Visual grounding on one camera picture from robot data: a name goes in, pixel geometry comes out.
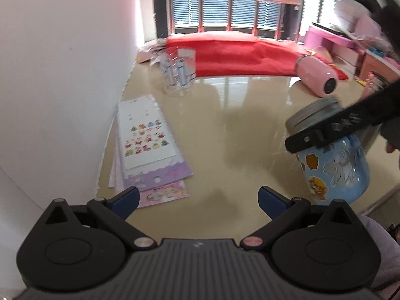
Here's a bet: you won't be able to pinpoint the person's lilac clothing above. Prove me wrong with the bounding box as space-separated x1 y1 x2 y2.
356 215 400 291

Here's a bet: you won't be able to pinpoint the crumpled plastic packaging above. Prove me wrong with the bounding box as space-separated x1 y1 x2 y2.
137 38 170 67

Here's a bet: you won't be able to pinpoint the clear printed glass cup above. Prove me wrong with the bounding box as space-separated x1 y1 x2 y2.
160 46 197 98

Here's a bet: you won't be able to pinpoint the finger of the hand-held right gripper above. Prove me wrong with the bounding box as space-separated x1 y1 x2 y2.
284 79 400 155

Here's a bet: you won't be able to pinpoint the wooden drawer cabinet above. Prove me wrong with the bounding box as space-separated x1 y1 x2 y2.
359 51 400 86

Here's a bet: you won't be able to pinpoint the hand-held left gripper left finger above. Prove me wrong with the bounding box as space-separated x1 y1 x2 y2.
44 186 157 251

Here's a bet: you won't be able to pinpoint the pink storage box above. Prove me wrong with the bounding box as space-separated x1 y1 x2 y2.
335 0 382 36

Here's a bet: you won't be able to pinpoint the dark blurred object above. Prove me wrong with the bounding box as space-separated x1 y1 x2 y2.
351 0 400 57

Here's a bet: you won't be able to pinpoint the pink thermos bottle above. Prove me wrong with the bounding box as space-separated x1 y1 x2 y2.
295 54 339 98

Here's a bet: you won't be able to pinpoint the red cloth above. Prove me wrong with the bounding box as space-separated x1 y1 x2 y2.
165 31 349 81

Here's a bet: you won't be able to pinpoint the white sticker sheet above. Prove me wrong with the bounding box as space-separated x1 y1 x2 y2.
118 94 184 171

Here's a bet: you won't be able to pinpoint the blue cup with stickers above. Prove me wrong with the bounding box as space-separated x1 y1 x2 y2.
286 96 371 206

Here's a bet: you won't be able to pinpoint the pink sticker sheet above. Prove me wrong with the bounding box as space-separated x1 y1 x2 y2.
137 179 191 209

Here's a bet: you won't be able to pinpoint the purple sticker sheet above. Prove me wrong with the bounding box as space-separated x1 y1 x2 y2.
123 155 193 192

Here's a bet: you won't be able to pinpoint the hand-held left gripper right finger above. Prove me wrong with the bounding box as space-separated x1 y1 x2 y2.
240 186 357 251

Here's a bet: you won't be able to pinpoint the person's right hand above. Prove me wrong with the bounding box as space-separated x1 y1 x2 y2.
380 117 400 155

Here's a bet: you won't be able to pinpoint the window blinds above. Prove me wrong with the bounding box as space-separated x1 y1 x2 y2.
170 0 354 43

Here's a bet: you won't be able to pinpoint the pink desk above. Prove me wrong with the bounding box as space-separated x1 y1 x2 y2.
304 25 365 76

